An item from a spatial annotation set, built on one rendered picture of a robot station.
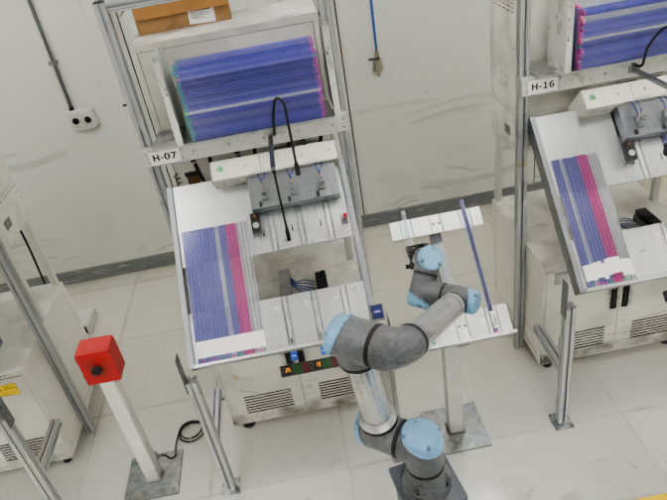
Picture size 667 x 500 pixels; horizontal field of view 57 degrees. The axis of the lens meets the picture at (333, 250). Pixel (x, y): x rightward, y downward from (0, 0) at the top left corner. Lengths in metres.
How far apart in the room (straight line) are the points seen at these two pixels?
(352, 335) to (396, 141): 2.63
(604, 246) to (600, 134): 0.45
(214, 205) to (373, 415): 1.08
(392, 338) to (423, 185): 2.78
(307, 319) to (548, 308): 1.12
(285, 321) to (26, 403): 1.25
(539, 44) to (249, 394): 1.90
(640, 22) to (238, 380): 2.12
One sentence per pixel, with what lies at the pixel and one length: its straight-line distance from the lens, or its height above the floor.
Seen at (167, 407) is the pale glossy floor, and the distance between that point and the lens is 3.30.
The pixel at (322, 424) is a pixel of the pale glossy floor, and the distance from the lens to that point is 2.96.
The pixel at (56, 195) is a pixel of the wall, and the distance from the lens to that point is 4.28.
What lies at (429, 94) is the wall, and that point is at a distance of 4.00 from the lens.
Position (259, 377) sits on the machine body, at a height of 0.33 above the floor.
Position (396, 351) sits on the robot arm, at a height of 1.16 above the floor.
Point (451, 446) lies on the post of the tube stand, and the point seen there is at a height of 0.01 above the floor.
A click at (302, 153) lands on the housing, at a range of 2.38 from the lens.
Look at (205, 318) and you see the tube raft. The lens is 2.32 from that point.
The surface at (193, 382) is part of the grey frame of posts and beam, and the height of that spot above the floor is 0.64.
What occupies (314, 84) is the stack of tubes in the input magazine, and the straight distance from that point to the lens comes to 2.27.
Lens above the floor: 2.18
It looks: 32 degrees down
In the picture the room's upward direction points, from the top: 10 degrees counter-clockwise
